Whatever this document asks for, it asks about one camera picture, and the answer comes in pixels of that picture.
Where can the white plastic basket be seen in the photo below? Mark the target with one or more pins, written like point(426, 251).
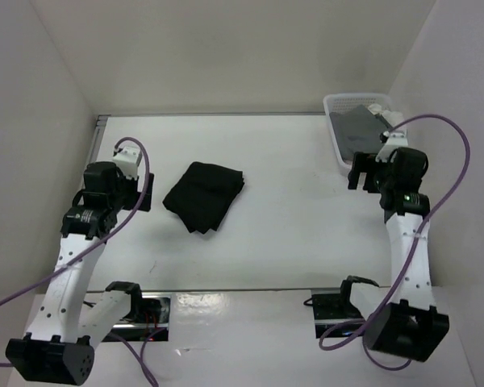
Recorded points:
point(342, 103)

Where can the white cloth in basket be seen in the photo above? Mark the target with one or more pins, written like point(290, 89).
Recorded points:
point(386, 118)

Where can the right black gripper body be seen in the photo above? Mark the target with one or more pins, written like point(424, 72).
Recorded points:
point(375, 171)

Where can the grey skirt in basket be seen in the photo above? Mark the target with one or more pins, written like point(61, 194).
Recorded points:
point(356, 131)

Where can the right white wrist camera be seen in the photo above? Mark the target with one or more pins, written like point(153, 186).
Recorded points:
point(391, 140)

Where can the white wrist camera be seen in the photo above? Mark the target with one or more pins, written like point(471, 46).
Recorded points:
point(128, 159)
point(391, 140)

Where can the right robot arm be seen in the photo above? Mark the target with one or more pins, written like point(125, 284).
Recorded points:
point(407, 324)

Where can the black pleated skirt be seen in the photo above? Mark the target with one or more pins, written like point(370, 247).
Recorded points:
point(203, 195)

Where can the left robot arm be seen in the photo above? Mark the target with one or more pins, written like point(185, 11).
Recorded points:
point(59, 345)

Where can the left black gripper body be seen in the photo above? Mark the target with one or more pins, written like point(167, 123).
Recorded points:
point(127, 195)

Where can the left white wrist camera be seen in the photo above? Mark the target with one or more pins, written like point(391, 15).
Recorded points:
point(128, 159)

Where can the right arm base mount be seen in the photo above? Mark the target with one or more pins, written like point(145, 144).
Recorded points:
point(328, 310)

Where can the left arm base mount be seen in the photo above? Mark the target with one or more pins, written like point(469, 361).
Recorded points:
point(152, 322)

